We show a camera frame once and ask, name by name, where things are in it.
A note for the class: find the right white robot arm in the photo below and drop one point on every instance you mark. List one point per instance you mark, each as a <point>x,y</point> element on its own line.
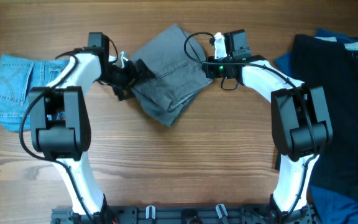
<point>301,125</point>

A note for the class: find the grey shorts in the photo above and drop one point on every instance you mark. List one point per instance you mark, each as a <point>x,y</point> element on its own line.
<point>178,79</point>

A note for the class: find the blue garment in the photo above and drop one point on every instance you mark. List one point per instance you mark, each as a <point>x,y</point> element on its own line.
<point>332,207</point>

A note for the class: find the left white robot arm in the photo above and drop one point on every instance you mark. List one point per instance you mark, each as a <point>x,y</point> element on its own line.
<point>60,127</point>

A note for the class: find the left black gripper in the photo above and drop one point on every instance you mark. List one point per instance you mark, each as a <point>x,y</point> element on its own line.
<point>132,76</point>

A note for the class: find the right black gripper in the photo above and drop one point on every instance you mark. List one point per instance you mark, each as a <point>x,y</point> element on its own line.
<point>210,70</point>

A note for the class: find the black garment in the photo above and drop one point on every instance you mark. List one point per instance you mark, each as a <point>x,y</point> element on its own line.
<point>334,66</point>

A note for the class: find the folded blue denim jeans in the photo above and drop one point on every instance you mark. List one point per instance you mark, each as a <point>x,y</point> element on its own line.
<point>17,77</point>

